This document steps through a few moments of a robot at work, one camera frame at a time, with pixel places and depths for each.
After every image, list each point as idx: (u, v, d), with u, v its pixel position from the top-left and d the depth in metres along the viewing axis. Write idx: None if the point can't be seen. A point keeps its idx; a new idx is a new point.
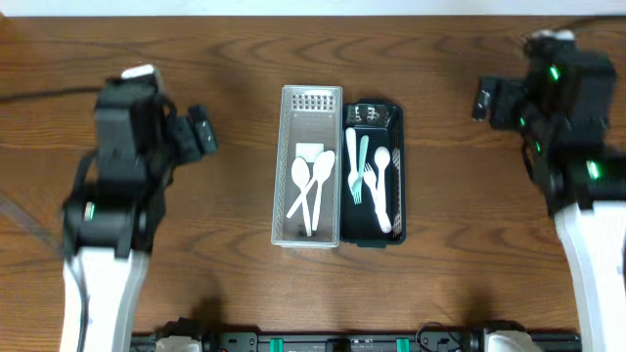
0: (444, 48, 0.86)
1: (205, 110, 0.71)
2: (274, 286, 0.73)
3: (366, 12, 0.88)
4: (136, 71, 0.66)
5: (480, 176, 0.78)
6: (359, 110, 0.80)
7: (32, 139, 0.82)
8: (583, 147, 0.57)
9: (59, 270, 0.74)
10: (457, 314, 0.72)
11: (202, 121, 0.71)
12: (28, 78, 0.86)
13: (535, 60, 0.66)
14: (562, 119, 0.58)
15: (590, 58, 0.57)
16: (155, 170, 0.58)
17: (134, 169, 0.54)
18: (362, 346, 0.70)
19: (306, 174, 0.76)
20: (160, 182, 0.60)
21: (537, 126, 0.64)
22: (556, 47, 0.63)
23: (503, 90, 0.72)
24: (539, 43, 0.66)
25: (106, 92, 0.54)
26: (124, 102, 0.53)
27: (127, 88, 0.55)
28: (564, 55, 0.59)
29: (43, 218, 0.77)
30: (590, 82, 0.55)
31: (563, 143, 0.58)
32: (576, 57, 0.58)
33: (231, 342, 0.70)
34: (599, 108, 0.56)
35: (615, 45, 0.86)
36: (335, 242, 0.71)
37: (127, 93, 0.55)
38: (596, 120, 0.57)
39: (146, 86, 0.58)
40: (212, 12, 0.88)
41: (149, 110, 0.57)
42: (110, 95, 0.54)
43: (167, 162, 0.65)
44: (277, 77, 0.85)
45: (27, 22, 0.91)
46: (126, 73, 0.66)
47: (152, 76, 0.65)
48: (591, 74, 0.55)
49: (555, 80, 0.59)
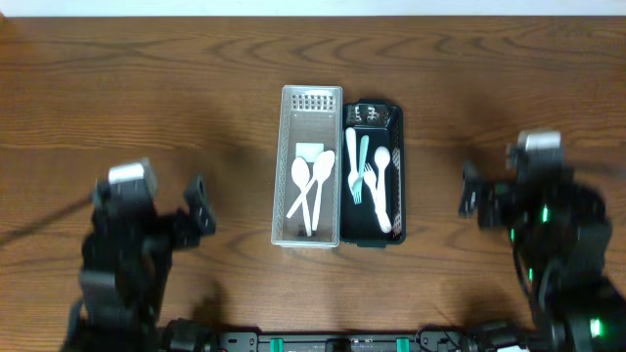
0: (444, 48, 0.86)
1: (199, 184, 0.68)
2: (274, 286, 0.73)
3: (365, 13, 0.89)
4: (123, 172, 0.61)
5: (480, 176, 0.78)
6: (359, 110, 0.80)
7: (34, 141, 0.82)
8: (576, 283, 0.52)
9: (58, 271, 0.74)
10: (457, 315, 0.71)
11: (200, 204, 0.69)
12: (28, 79, 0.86)
13: (523, 175, 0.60)
14: (556, 266, 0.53)
15: (580, 199, 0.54)
16: (146, 305, 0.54)
17: (117, 312, 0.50)
18: (362, 346, 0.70)
19: (306, 174, 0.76)
20: (155, 311, 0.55)
21: (529, 242, 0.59)
22: (542, 177, 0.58)
23: (494, 194, 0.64)
24: (524, 159, 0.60)
25: (95, 253, 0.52)
26: (110, 264, 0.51)
27: (117, 236, 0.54)
28: (555, 203, 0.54)
29: (43, 219, 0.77)
30: (585, 234, 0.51)
31: (554, 285, 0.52)
32: (567, 204, 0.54)
33: (231, 341, 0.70)
34: (594, 240, 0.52)
35: (610, 46, 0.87)
36: (335, 242, 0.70)
37: (112, 242, 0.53)
38: (590, 261, 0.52)
39: (130, 231, 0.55)
40: (212, 12, 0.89)
41: (127, 232, 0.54)
42: (95, 261, 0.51)
43: (160, 270, 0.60)
44: (276, 77, 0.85)
45: (28, 22, 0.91)
46: (112, 175, 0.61)
47: (140, 181, 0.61)
48: (586, 225, 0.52)
49: (544, 219, 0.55)
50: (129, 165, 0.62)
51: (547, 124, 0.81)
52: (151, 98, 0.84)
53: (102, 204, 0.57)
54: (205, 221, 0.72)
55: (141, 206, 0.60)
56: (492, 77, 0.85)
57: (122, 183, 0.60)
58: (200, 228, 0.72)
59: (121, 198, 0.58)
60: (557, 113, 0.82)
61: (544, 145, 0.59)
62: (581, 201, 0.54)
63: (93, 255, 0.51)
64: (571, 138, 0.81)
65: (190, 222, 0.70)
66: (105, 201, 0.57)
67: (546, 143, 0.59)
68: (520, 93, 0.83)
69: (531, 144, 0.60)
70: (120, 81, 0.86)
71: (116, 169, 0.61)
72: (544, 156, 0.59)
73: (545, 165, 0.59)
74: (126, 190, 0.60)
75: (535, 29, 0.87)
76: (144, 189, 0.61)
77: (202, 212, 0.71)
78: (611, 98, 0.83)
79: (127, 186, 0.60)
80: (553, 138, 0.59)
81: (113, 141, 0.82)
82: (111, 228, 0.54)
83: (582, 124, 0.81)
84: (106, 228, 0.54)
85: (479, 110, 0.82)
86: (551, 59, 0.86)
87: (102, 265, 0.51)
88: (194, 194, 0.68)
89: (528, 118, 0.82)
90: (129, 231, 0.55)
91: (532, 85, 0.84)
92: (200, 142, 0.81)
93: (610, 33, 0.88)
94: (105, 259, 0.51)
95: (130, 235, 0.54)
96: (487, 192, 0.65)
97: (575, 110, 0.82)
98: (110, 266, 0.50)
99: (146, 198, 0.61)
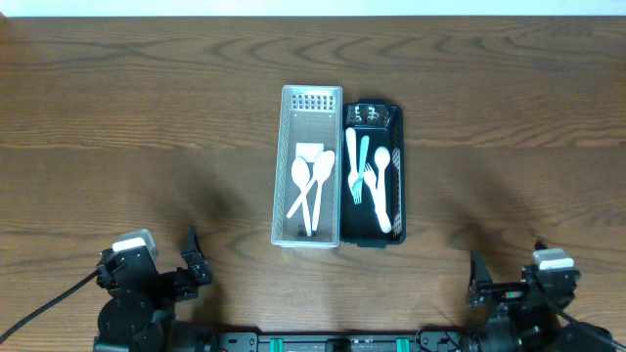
0: (444, 48, 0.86)
1: (193, 239, 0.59)
2: (274, 286, 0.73)
3: (365, 13, 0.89)
4: (126, 242, 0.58)
5: (480, 177, 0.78)
6: (360, 110, 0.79)
7: (34, 141, 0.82)
8: None
9: (57, 271, 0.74)
10: (457, 315, 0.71)
11: (196, 265, 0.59)
12: (28, 79, 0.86)
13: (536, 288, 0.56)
14: None
15: (592, 346, 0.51)
16: None
17: None
18: (362, 346, 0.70)
19: (306, 175, 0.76)
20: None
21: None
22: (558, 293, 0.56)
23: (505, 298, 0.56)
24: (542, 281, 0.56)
25: (110, 324, 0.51)
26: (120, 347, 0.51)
27: (129, 306, 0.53)
28: None
29: (43, 220, 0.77)
30: None
31: None
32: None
33: (231, 342, 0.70)
34: None
35: (610, 46, 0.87)
36: (335, 242, 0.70)
37: (116, 324, 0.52)
38: None
39: (141, 303, 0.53)
40: (212, 12, 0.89)
41: (126, 305, 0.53)
42: (110, 330, 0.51)
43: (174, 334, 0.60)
44: (277, 77, 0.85)
45: (28, 22, 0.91)
46: (115, 247, 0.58)
47: (142, 251, 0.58)
48: None
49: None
50: (132, 235, 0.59)
51: (547, 124, 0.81)
52: (151, 98, 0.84)
53: (108, 275, 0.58)
54: (201, 274, 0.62)
55: (145, 275, 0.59)
56: (492, 76, 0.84)
57: (126, 253, 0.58)
58: (198, 278, 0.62)
59: (126, 269, 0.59)
60: (558, 113, 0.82)
61: (558, 267, 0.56)
62: (594, 348, 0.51)
63: (109, 326, 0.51)
64: (572, 138, 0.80)
65: (187, 278, 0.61)
66: (113, 269, 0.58)
67: (559, 265, 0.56)
68: (520, 93, 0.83)
69: (545, 267, 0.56)
70: (120, 81, 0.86)
71: (118, 241, 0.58)
72: (558, 280, 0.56)
73: (557, 286, 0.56)
74: (130, 261, 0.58)
75: (535, 29, 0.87)
76: (147, 259, 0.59)
77: (200, 267, 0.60)
78: (612, 98, 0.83)
79: (131, 258, 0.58)
80: (566, 259, 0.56)
81: (113, 141, 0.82)
82: (122, 297, 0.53)
83: (582, 124, 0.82)
84: (118, 299, 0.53)
85: (479, 110, 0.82)
86: (551, 58, 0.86)
87: (116, 336, 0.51)
88: (190, 253, 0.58)
89: (528, 118, 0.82)
90: (141, 303, 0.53)
91: (532, 85, 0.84)
92: (200, 142, 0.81)
93: (611, 32, 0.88)
94: (119, 331, 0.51)
95: (141, 308, 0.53)
96: (492, 292, 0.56)
97: (576, 110, 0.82)
98: (123, 338, 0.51)
99: (150, 266, 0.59)
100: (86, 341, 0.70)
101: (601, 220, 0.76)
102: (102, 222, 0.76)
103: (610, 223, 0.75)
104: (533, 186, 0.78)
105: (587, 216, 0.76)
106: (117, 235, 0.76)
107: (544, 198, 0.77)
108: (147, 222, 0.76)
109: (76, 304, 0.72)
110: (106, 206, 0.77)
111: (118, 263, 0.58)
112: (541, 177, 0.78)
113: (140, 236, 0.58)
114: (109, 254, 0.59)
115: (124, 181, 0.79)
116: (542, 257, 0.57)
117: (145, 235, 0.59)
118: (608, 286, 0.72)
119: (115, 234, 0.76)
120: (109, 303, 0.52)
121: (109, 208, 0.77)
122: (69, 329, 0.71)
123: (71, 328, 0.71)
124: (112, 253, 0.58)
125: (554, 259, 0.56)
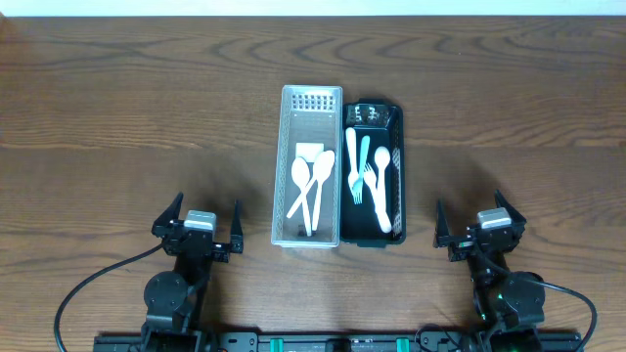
0: (445, 48, 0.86)
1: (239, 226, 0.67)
2: (274, 286, 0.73)
3: (364, 12, 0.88)
4: (198, 222, 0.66)
5: (480, 176, 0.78)
6: (360, 110, 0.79)
7: (34, 140, 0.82)
8: (513, 335, 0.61)
9: (57, 270, 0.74)
10: (457, 315, 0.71)
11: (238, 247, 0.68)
12: (27, 78, 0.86)
13: (481, 240, 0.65)
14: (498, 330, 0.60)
15: (528, 293, 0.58)
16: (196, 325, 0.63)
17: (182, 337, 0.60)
18: (362, 346, 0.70)
19: (307, 175, 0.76)
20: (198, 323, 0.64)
21: (483, 292, 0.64)
22: (499, 242, 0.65)
23: (461, 248, 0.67)
24: (483, 239, 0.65)
25: (154, 300, 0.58)
26: (164, 318, 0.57)
27: (168, 284, 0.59)
28: (511, 300, 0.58)
29: (41, 220, 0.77)
30: (524, 322, 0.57)
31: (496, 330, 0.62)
32: (519, 294, 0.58)
33: (231, 342, 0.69)
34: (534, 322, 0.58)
35: (609, 46, 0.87)
36: (335, 242, 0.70)
37: (160, 299, 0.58)
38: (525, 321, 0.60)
39: (178, 280, 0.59)
40: (212, 12, 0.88)
41: (165, 284, 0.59)
42: (154, 304, 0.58)
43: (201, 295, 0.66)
44: (277, 78, 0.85)
45: (27, 22, 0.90)
46: (187, 223, 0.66)
47: (208, 233, 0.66)
48: (527, 313, 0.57)
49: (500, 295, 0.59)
50: (202, 216, 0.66)
51: (547, 124, 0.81)
52: (151, 98, 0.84)
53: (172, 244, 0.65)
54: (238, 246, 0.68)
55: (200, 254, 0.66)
56: (491, 76, 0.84)
57: (195, 231, 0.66)
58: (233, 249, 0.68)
59: (186, 240, 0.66)
60: (557, 112, 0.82)
61: (498, 225, 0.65)
62: (530, 293, 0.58)
63: (154, 302, 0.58)
64: (572, 138, 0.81)
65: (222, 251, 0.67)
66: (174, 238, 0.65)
67: (498, 223, 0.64)
68: (520, 93, 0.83)
69: (486, 225, 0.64)
70: (120, 81, 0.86)
71: (192, 218, 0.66)
72: (498, 235, 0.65)
73: (493, 239, 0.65)
74: (196, 237, 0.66)
75: (536, 29, 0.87)
76: (208, 242, 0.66)
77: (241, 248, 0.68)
78: (611, 99, 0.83)
79: (198, 237, 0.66)
80: (504, 217, 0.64)
81: (114, 141, 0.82)
82: (160, 276, 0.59)
83: (582, 124, 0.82)
84: (157, 278, 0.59)
85: (479, 110, 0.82)
86: (551, 59, 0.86)
87: (161, 309, 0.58)
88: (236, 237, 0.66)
89: (529, 118, 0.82)
90: (176, 281, 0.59)
91: (532, 85, 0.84)
92: (200, 142, 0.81)
93: (610, 33, 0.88)
94: (162, 304, 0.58)
95: (177, 284, 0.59)
96: (450, 243, 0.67)
97: (576, 110, 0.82)
98: (166, 310, 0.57)
99: (206, 248, 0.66)
100: (86, 341, 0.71)
101: (601, 219, 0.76)
102: (102, 222, 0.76)
103: (609, 223, 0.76)
104: (533, 186, 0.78)
105: (587, 215, 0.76)
106: (117, 235, 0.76)
107: (543, 198, 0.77)
108: (148, 222, 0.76)
109: (76, 304, 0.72)
110: (106, 206, 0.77)
111: (183, 235, 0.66)
112: (541, 176, 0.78)
113: (208, 218, 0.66)
114: (179, 225, 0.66)
115: (124, 181, 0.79)
116: (485, 217, 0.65)
117: (212, 218, 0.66)
118: (608, 286, 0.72)
119: (115, 234, 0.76)
120: (151, 282, 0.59)
121: (109, 208, 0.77)
122: (69, 330, 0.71)
123: (70, 328, 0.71)
124: (185, 226, 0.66)
125: (493, 218, 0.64)
